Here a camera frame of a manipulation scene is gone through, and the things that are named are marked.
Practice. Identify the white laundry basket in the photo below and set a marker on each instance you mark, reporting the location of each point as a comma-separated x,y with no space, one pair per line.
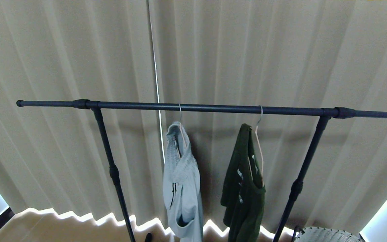
328,233

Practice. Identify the black clothes rack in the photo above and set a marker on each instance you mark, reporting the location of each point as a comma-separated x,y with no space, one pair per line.
213,108

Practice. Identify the beige curtain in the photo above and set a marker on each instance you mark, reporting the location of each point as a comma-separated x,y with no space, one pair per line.
62,50

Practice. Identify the green garment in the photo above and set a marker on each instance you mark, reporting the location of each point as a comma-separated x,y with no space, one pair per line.
244,201

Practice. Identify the pale grey shorts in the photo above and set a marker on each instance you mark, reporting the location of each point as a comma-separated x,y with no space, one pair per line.
183,195

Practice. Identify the pink clothes hanger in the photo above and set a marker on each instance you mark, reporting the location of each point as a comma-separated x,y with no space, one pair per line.
180,114
260,151

